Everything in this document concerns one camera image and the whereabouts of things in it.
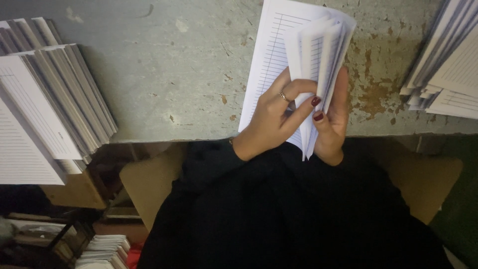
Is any low stack of white papers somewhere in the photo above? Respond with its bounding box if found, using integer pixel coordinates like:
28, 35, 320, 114
75, 234, 131, 269

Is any person's left hand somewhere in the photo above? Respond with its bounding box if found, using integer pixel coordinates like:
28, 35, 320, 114
232, 68, 322, 162

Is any red cloth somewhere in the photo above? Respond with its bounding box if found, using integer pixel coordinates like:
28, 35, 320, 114
126, 242, 145, 269

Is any flat pile of lined sheets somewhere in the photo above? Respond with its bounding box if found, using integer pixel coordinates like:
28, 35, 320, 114
0, 88, 67, 186

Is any brown cardboard seat pad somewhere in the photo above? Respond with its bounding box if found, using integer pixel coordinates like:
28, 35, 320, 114
119, 141, 464, 232

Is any brown cardboard box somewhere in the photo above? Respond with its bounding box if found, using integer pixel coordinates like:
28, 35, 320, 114
39, 169, 108, 210

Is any small fanned stack of grey-edged booklets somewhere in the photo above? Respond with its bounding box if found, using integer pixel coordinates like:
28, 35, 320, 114
0, 17, 63, 57

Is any dark cluttered shelf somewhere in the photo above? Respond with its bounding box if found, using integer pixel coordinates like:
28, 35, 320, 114
0, 211, 96, 269

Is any person's right hand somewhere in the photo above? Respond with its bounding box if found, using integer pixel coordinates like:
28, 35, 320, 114
312, 67, 350, 167

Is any white lined paper bundle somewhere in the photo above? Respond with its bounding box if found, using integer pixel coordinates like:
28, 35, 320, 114
238, 0, 358, 162

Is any slanted heap of lined sheets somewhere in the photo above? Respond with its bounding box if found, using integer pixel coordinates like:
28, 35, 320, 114
399, 0, 478, 120

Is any large fanned stack of grey-edged booklets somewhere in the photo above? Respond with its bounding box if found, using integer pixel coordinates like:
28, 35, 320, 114
0, 44, 119, 175

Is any person's black clothing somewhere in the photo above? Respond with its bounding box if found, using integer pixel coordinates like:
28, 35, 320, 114
136, 137, 455, 269

